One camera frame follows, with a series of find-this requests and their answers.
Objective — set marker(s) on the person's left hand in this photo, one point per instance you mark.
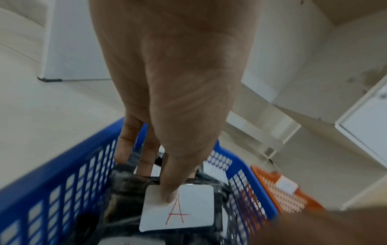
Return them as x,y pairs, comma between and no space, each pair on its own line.
181,71

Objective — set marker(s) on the blue plastic basket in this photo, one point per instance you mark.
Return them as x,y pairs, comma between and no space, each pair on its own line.
45,191

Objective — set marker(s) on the person's right forearm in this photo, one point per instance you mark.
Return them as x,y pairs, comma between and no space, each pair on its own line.
332,227

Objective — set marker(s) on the white cabinet door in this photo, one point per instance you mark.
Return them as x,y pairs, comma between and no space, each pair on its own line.
365,126

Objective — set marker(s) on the white desk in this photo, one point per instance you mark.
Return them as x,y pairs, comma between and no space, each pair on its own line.
302,71

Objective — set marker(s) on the orange plastic basket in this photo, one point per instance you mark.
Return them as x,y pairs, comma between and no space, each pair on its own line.
287,201

